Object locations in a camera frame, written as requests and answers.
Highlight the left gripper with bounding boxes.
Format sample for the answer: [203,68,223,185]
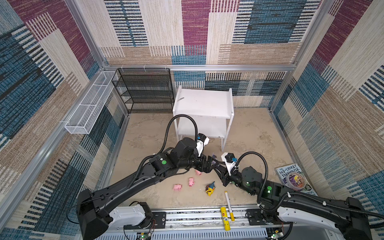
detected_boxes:
[176,152,218,173]

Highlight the purple-eared black figure toy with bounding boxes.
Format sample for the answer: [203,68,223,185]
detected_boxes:
[212,155,218,166]

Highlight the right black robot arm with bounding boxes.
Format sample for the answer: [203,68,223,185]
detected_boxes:
[209,151,384,240]

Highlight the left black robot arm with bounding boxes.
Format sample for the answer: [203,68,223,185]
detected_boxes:
[76,114,212,240]

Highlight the white two-tier shelf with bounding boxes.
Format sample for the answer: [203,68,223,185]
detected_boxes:
[173,86,235,152]

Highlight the pink pig toy lower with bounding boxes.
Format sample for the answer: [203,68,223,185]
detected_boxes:
[189,178,195,187]

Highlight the yellow blue figure toy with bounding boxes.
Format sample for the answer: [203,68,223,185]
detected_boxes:
[206,182,216,196]

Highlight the pink pig toy left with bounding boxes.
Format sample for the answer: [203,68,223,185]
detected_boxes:
[173,184,183,191]

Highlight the white yellow marker pen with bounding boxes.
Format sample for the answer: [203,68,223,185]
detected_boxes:
[225,191,235,222]

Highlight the yellow glue stick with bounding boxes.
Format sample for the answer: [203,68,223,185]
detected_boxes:
[220,207,231,231]

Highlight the treehouse book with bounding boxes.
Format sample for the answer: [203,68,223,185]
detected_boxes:
[275,164,318,196]

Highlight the round sticker tape roll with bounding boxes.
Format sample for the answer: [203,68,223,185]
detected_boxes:
[286,172,307,191]

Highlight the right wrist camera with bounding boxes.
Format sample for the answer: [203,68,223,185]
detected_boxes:
[221,153,239,176]

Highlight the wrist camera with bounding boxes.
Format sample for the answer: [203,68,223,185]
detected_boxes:
[221,153,239,176]
[196,133,210,157]

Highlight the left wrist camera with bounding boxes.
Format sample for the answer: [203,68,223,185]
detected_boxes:
[196,133,210,157]

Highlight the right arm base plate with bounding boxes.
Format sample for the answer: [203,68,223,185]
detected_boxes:
[245,209,267,226]

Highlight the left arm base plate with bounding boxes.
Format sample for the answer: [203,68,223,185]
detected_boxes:
[124,212,167,230]

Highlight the black wire mesh rack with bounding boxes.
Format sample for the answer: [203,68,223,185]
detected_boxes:
[112,68,175,114]

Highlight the white wire mesh basket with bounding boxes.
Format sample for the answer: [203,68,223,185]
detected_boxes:
[65,71,115,135]

